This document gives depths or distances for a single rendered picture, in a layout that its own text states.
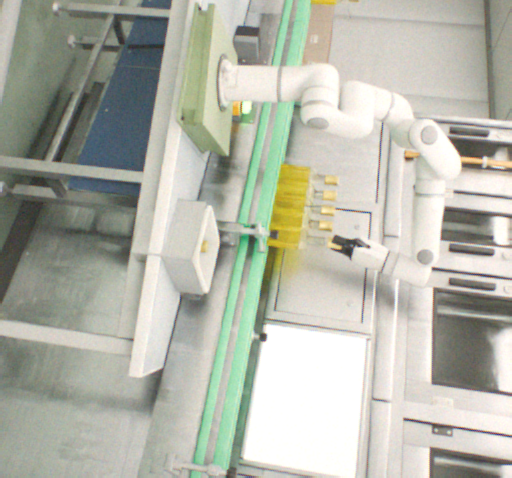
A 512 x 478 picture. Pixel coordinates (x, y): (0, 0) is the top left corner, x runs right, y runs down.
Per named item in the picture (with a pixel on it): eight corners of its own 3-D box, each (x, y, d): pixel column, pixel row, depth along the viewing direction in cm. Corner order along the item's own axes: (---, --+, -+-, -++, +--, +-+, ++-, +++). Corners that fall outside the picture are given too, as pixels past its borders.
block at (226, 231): (214, 245, 170) (237, 248, 169) (210, 230, 162) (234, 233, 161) (217, 235, 171) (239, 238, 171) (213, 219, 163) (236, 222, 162)
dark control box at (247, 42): (233, 58, 196) (257, 60, 194) (231, 40, 189) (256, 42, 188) (238, 42, 200) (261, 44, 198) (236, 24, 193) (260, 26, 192)
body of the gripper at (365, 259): (390, 259, 176) (356, 247, 179) (395, 245, 167) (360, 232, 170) (382, 279, 173) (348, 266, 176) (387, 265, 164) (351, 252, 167)
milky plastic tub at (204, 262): (177, 292, 157) (208, 296, 156) (162, 256, 138) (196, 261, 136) (191, 238, 165) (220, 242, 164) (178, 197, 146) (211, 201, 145)
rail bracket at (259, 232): (237, 251, 170) (278, 256, 169) (233, 223, 156) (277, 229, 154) (239, 242, 172) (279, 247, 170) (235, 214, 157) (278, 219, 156)
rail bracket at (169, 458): (151, 473, 140) (238, 489, 137) (135, 465, 126) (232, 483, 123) (155, 453, 143) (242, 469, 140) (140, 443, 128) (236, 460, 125)
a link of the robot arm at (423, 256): (415, 190, 168) (411, 258, 172) (413, 195, 156) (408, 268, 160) (445, 191, 165) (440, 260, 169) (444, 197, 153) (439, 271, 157)
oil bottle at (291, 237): (241, 243, 179) (307, 251, 177) (240, 234, 175) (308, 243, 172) (244, 227, 182) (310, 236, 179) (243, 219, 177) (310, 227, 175)
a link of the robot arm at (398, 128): (399, 89, 147) (445, 104, 152) (376, 91, 160) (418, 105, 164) (385, 140, 149) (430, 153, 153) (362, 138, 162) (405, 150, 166)
